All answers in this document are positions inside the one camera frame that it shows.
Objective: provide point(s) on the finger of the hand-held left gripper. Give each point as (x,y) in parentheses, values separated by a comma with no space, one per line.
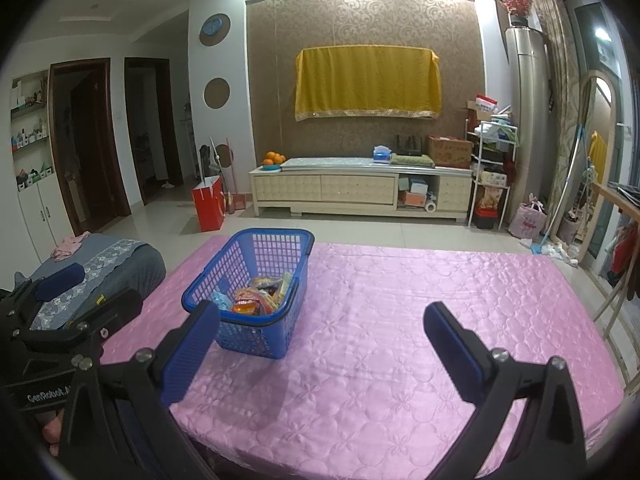
(62,280)
(117,307)

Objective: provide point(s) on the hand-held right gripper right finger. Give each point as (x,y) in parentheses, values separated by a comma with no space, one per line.
(452,350)

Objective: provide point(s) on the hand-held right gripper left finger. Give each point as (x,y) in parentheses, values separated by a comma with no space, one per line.
(192,350)

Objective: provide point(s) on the blue plastic basket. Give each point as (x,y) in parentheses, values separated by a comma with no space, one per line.
(245,340)

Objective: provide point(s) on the red snack packet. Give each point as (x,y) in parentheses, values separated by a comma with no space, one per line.
(246,302)

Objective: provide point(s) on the green label cracker packet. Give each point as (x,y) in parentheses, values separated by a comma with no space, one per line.
(286,287)

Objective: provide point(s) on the person's left hand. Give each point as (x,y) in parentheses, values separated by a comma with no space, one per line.
(51,432)

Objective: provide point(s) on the dark cloth yellow print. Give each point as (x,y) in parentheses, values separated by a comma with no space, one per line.
(100,300)

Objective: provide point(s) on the pink cloth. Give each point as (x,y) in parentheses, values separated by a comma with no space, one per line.
(70,247)

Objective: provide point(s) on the grey floral lace cover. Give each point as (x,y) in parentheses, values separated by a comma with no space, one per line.
(110,260)

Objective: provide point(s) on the grey sofa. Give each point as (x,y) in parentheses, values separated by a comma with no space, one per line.
(152,270)

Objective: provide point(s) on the red paper bag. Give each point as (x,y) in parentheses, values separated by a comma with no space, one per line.
(208,205)

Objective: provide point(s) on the white rags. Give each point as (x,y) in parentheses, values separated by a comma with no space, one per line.
(560,252)

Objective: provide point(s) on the white paper roll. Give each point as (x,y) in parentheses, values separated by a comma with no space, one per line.
(431,206)

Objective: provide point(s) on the pink shopping bag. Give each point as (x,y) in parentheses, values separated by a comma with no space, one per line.
(528,220)

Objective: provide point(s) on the red broom and dustpan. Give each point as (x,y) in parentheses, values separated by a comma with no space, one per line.
(235,204)

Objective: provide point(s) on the orange box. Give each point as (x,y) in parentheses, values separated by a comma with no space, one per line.
(415,199)

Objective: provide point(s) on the colourful printed box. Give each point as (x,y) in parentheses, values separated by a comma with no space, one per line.
(487,197)

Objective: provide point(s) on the white metal shelf rack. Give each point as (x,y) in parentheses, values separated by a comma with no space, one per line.
(492,167)

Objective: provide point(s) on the green folded cloth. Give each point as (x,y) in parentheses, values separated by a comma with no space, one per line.
(412,160)

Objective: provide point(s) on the red hanging clothes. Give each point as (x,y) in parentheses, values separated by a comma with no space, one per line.
(622,255)

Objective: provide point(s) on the beige media cabinet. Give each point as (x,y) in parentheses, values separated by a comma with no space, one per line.
(300,187)

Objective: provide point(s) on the brown cardboard box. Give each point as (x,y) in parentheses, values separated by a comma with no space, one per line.
(450,152)

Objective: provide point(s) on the blue tissue box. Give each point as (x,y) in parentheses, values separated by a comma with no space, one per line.
(382,154)

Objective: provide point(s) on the pile of oranges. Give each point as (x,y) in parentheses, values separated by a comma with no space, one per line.
(273,157)

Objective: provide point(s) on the black router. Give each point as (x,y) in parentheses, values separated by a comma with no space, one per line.
(407,146)

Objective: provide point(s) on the yellow hanging towel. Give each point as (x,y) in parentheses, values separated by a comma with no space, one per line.
(598,152)

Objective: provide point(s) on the red white box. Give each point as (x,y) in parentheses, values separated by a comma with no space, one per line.
(486,104)

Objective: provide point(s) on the silver standing air conditioner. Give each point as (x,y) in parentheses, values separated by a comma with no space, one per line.
(527,110)

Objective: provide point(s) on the arched wooden mirror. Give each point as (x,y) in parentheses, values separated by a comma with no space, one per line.
(597,110)

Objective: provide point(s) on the yellow cloth cover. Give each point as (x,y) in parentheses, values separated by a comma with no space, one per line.
(367,82)

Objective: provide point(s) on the brown patterned curtain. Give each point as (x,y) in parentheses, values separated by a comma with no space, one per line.
(555,85)

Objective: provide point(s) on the vase with red flowers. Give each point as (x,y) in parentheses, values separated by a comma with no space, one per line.
(517,5)

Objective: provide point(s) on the white wall cabinet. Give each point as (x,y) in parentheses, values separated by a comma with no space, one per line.
(45,215)

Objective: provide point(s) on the dark wooden door frame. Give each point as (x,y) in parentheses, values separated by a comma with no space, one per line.
(120,160)
(175,135)

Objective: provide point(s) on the plain round wall disc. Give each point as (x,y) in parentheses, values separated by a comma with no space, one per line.
(216,93)

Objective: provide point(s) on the round wall disc blue plate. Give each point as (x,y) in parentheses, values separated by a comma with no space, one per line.
(215,29)

